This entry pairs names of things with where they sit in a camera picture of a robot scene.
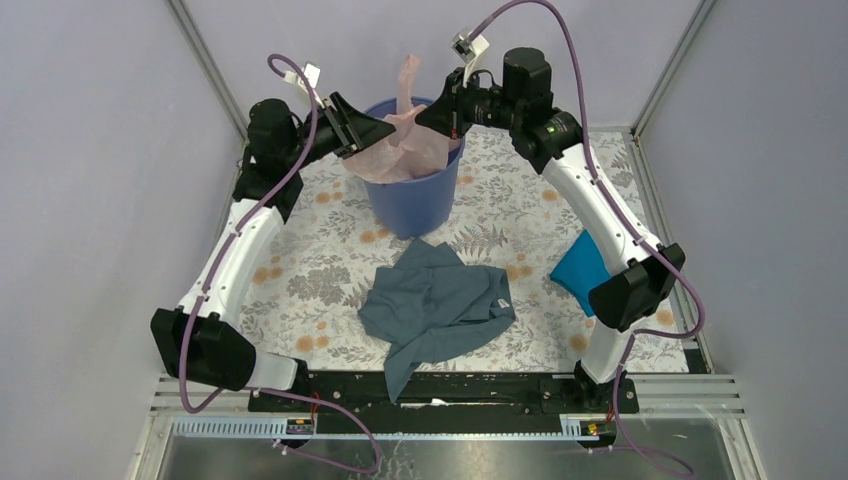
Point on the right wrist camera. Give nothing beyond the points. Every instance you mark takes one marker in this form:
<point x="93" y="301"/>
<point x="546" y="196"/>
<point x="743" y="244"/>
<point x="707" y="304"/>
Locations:
<point x="470" y="51"/>

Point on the bright blue folded cloth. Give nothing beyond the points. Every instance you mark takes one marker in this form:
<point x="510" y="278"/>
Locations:
<point x="580" y="270"/>

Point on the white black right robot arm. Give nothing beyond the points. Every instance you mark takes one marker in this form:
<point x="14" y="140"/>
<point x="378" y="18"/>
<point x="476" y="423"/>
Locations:
<point x="558" y="149"/>

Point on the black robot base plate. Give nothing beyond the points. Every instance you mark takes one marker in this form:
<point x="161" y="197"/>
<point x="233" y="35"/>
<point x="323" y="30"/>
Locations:
<point x="449" y="402"/>

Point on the blue plastic trash bin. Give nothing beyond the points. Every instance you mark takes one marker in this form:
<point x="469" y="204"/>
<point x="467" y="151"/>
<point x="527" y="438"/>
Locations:
<point x="414" y="207"/>

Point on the aluminium frame rail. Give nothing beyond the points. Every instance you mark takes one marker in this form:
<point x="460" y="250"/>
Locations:
<point x="228" y="416"/>

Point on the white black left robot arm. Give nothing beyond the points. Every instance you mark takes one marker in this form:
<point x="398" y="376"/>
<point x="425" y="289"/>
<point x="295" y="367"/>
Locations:
<point x="199" y="340"/>

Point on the grey-blue crumpled shirt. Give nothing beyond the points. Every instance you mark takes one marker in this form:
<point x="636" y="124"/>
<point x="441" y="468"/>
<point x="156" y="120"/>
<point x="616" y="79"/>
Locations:
<point x="431" y="307"/>

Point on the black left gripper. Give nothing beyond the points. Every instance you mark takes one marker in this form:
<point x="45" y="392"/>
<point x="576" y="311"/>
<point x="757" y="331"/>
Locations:
<point x="356" y="129"/>

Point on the floral patterned tablecloth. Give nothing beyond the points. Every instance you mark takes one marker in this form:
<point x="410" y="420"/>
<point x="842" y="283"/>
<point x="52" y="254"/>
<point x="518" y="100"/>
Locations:
<point x="304" y="299"/>

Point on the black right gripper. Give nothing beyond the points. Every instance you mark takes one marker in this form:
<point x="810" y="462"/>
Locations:
<point x="445" y="114"/>

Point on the pink plastic trash bag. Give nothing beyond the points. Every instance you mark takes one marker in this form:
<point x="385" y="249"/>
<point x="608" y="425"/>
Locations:
<point x="412" y="151"/>

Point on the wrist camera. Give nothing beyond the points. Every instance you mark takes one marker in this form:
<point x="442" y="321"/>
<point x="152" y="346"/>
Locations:
<point x="470" y="51"/>
<point x="306" y="83"/>

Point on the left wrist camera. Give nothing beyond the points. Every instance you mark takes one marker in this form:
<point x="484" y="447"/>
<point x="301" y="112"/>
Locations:
<point x="306" y="83"/>

